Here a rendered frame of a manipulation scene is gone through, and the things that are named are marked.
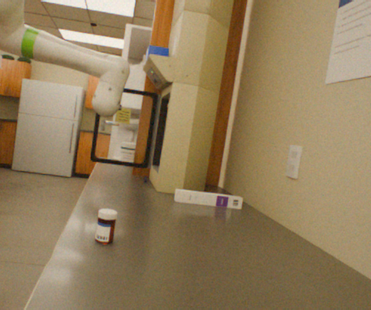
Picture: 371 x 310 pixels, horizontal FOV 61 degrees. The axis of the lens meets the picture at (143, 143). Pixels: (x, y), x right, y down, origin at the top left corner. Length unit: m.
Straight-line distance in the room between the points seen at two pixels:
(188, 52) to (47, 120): 5.15
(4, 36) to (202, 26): 0.78
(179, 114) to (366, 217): 0.74
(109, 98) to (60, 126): 5.12
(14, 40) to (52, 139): 5.10
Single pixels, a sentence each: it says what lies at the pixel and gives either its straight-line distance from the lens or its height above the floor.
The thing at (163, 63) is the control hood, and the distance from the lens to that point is 1.34.
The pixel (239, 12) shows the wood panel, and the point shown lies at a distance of 1.90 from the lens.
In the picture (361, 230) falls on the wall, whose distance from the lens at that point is 0.98.
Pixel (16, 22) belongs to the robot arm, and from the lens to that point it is 1.28.
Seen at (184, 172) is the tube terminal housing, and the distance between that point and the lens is 1.35.
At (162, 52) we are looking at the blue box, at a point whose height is 1.58.
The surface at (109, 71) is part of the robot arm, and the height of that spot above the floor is 1.39.
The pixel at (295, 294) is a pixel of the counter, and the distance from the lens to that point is 0.69.
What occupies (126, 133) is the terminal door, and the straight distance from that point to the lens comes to 1.61.
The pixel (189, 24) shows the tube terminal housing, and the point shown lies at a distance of 1.40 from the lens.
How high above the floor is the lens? 1.20
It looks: 3 degrees down
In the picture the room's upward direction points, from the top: 8 degrees clockwise
